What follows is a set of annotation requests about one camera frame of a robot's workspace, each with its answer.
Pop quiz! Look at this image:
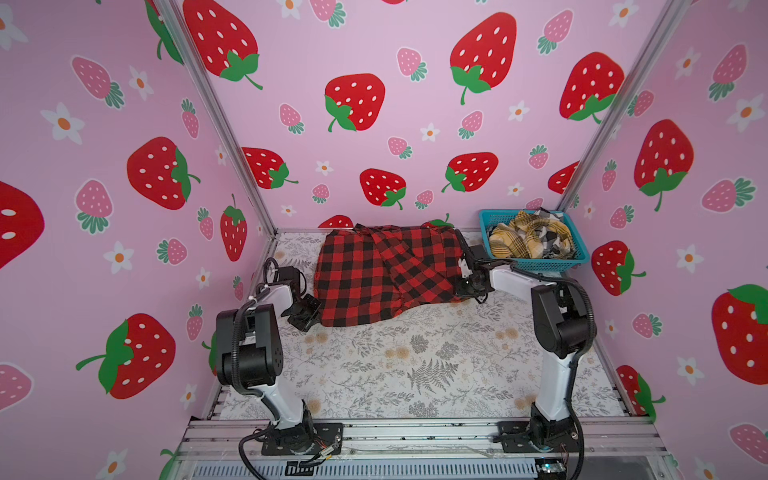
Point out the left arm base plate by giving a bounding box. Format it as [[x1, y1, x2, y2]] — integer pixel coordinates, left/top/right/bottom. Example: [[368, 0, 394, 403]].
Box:
[[261, 422, 344, 456]]

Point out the yellow plaid shirt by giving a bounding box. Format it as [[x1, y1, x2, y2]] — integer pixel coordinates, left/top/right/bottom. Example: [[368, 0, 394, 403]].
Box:
[[488, 209, 577, 260]]

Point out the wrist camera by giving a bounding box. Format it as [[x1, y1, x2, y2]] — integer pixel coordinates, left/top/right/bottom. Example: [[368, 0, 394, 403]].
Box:
[[273, 266, 304, 292], [457, 232, 499, 271]]

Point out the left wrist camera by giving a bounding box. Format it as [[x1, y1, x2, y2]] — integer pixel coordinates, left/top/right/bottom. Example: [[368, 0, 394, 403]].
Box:
[[273, 266, 304, 292]]

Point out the aluminium frame rail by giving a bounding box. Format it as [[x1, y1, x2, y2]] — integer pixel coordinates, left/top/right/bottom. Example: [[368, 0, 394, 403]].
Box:
[[177, 417, 669, 460]]

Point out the teal plastic basket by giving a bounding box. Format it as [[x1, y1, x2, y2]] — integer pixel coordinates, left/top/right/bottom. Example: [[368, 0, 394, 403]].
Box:
[[479, 208, 590, 273]]

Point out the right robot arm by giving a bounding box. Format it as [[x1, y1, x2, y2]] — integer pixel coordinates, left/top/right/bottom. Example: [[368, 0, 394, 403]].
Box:
[[455, 265, 596, 451]]

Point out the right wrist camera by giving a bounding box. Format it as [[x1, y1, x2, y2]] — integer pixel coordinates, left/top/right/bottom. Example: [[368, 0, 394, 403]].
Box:
[[457, 232, 499, 271]]

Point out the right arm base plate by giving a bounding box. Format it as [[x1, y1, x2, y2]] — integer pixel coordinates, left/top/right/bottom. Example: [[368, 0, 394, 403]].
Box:
[[492, 418, 583, 454]]

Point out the red black plaid shirt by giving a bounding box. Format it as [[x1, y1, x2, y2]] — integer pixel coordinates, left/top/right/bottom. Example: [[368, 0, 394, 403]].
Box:
[[313, 224, 463, 327]]

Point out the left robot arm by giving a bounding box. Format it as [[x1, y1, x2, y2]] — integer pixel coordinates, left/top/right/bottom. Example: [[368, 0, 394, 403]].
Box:
[[214, 258, 321, 454]]

